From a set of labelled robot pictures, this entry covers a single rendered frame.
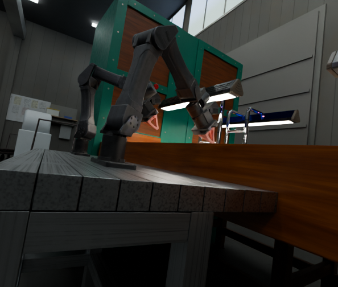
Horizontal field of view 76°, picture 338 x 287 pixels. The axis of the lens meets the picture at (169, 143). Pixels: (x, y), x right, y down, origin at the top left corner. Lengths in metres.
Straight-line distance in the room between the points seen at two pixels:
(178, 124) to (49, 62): 8.88
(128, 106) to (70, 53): 9.97
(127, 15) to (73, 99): 8.41
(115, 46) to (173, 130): 0.73
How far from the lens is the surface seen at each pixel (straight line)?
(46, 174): 0.26
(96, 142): 1.46
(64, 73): 10.22
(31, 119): 5.12
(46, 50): 10.46
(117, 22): 1.70
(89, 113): 1.16
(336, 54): 0.87
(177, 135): 1.76
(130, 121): 0.56
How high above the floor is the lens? 0.70
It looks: 5 degrees up
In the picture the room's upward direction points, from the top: 8 degrees clockwise
